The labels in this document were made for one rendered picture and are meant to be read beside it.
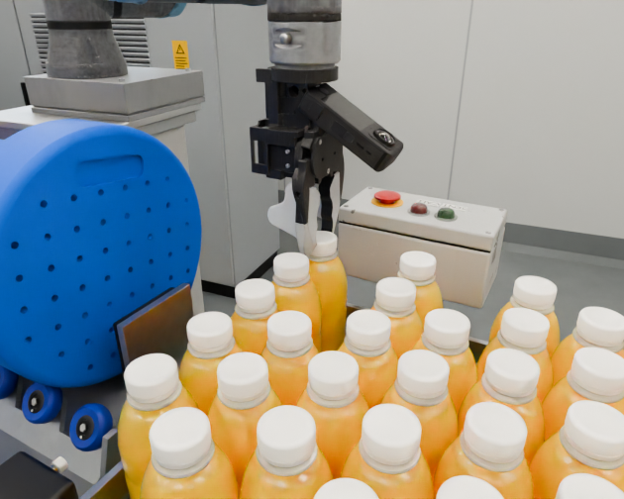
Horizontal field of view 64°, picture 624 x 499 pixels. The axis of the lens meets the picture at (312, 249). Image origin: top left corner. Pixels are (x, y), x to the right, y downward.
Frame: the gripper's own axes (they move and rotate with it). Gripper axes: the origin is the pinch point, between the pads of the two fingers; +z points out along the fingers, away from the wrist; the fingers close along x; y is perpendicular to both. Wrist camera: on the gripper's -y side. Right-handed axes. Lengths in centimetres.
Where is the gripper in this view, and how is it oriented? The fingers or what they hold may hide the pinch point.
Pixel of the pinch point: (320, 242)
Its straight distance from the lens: 60.7
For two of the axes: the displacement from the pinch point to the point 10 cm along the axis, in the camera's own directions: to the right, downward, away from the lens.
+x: -4.8, 3.8, -7.9
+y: -8.8, -2.1, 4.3
